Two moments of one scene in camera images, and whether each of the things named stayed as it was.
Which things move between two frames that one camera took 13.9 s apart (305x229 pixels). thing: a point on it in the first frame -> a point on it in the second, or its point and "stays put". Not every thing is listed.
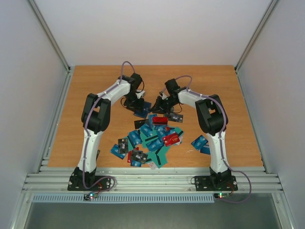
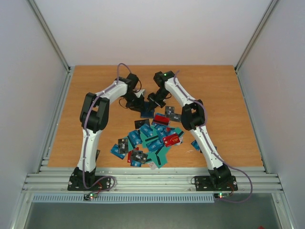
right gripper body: x=161 y=104 -> x=156 y=100
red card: x=159 y=120 stays put
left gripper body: x=132 y=101 stays put
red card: x=171 y=139 stays put
